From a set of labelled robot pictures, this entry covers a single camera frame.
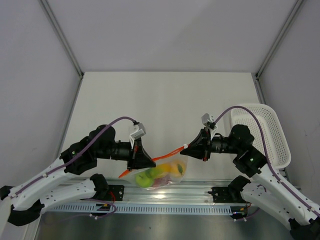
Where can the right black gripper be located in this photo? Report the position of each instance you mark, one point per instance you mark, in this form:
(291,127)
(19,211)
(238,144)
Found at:
(200,147)

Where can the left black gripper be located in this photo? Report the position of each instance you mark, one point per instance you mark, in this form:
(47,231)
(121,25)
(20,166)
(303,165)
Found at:
(139,158)

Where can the green apple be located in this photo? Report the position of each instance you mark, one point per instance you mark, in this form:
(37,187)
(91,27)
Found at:
(143,180)

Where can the yellow green mango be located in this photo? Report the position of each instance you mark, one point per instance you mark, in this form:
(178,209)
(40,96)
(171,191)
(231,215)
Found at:
(163,168)

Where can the orange fruit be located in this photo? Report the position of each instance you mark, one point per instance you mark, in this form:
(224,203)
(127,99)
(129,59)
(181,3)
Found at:
(178,168)

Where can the red grape bunch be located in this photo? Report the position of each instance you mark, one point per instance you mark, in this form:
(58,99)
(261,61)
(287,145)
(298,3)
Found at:
(161,182)

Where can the clear zip top bag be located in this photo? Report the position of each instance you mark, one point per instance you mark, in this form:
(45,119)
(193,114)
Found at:
(129,176)

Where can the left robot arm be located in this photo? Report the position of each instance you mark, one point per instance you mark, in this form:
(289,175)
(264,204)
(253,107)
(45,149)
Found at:
(24,203)

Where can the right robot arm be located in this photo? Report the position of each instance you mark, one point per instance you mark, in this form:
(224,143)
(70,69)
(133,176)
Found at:
(259,183)

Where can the white perforated plastic basket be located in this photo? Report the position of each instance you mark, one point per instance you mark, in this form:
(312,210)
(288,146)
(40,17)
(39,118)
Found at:
(266,128)

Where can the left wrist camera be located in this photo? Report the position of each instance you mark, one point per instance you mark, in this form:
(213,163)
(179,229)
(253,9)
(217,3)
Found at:
(136,131)

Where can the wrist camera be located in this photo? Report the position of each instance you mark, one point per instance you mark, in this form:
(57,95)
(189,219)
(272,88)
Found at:
(136,131)
(209,125)

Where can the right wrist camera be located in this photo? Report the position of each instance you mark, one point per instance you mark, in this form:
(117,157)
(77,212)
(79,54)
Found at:
(209,125)

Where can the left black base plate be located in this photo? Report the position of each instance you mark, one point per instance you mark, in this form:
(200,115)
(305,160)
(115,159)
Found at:
(115,193)

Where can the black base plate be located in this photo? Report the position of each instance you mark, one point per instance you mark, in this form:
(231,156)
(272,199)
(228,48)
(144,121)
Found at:
(226,195)
(115,193)

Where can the aluminium mounting rail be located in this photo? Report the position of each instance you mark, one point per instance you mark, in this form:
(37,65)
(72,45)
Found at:
(194,192)

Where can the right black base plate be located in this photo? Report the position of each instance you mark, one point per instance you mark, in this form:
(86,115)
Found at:
(226,195)

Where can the white slotted cable duct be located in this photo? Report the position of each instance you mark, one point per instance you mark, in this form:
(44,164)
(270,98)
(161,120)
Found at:
(133,208)

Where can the right corner frame post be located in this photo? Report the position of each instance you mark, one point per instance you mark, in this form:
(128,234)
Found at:
(280,36)

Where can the corner frame post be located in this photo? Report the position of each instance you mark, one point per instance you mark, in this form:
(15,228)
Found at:
(280,36)
(53,21)

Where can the left corner frame post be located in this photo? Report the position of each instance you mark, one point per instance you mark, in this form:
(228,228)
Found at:
(53,21)

